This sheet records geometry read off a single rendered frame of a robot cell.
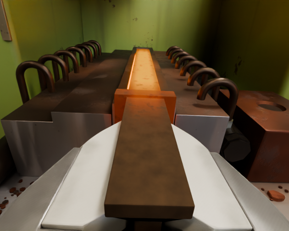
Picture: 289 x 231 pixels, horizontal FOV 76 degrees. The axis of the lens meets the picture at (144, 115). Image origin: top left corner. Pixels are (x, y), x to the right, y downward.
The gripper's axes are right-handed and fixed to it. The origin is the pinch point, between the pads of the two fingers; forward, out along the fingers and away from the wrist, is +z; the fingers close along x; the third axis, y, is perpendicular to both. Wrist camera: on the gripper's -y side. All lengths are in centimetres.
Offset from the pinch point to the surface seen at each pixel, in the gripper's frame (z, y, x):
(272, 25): 25.0, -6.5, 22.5
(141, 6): 51, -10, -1
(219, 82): 5.2, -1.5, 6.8
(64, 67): 13.2, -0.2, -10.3
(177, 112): 3.6, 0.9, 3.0
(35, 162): 3.0, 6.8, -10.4
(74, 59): 17.7, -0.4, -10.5
